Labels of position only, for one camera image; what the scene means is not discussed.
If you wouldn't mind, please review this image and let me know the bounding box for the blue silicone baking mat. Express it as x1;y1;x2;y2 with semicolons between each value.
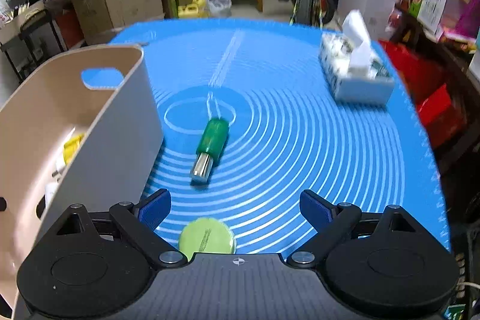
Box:
114;19;450;254

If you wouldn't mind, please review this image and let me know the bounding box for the black metal shelf rack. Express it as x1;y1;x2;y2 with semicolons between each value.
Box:
1;0;67;84

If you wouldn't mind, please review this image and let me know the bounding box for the green handled tool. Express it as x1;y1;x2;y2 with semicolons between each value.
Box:
190;93;230;184

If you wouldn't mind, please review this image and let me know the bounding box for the stacked cardboard box lower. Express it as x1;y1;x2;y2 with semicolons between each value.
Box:
72;0;164;44

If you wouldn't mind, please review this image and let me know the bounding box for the yellow plastic jug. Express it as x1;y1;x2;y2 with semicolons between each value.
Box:
177;0;209;19

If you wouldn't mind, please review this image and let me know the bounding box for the green round lid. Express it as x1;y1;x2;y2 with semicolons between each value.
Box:
178;218;236;260

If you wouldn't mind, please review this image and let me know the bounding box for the green white carton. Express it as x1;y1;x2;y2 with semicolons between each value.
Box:
409;0;448;34

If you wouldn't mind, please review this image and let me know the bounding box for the beige plastic storage basket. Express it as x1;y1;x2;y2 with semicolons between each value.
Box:
1;45;164;319

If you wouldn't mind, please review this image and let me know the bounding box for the yellow red toy nut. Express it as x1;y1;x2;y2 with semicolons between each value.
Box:
63;133;85;165

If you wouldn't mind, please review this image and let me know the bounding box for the white pill bottle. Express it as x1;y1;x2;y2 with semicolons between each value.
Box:
45;180;59;207

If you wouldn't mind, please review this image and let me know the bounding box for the clear plastic bag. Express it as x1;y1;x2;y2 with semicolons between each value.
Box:
205;0;232;18

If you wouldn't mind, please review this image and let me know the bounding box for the white tissue pack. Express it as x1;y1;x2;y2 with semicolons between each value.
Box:
319;10;395;106

